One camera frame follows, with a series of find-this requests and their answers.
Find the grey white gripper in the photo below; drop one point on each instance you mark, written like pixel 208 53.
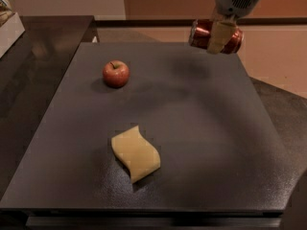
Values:
pixel 237 0

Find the red coke can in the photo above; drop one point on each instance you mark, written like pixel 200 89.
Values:
pixel 200 35

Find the red apple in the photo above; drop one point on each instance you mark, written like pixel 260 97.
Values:
pixel 116 74

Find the yellow wavy sponge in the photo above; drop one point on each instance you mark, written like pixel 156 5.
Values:
pixel 138 155

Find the dark side counter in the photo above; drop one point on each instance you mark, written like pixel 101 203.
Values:
pixel 30 73

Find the white box on counter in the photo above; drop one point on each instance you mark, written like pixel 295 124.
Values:
pixel 11 27

